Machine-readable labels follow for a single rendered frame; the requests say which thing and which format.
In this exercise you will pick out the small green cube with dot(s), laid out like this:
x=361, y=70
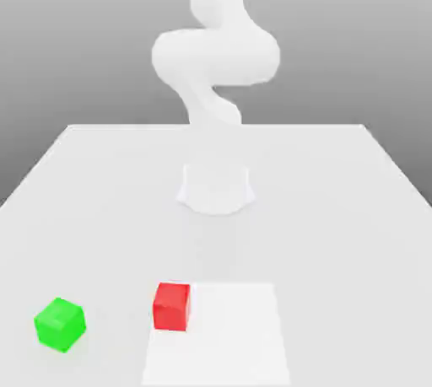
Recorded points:
x=60, y=324

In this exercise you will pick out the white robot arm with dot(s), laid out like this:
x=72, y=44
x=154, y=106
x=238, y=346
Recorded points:
x=216, y=56

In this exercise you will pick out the small red cube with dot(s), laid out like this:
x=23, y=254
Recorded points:
x=171, y=307

